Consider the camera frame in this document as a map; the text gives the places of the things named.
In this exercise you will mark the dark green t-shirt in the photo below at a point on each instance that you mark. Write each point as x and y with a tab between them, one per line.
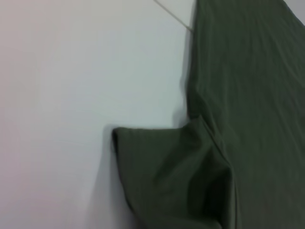
238	119

